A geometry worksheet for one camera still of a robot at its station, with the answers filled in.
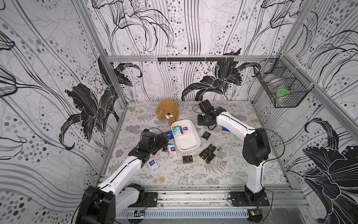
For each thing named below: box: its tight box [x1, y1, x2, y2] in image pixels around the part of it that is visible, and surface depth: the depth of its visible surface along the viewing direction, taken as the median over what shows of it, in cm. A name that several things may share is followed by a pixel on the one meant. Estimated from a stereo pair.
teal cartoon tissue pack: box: [172, 125, 184, 137], surface depth 97 cm
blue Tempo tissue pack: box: [165, 130, 175, 141], surface depth 97 cm
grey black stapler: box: [206, 147, 223, 165], surface depth 87 cm
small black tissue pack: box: [201, 130, 212, 141], surface depth 98 cm
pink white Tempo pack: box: [180, 124, 191, 136], surface depth 100 cm
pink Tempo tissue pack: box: [166, 144, 177, 156], surface depth 90 cm
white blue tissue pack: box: [147, 156, 159, 171], surface depth 85 cm
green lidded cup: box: [276, 88, 291, 97], surface depth 80 cm
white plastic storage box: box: [170, 119, 201, 152], surface depth 98 cm
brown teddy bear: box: [155, 98, 180, 126], surface depth 97 cm
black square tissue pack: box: [182, 154, 193, 164], surface depth 88 cm
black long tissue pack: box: [198, 143, 217, 161], surface depth 90 cm
